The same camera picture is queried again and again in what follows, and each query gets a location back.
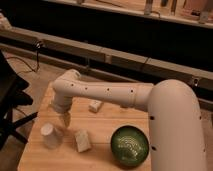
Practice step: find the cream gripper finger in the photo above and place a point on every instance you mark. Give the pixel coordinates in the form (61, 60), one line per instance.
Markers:
(65, 119)

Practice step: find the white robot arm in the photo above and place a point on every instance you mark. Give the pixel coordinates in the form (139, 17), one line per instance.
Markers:
(175, 121)

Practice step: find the white ceramic cup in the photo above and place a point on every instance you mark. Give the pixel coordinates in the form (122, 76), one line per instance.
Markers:
(51, 136)

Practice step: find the green ceramic bowl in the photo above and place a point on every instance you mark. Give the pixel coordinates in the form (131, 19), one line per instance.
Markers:
(129, 146)

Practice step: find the black chair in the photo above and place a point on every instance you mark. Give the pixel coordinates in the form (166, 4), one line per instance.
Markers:
(12, 95)

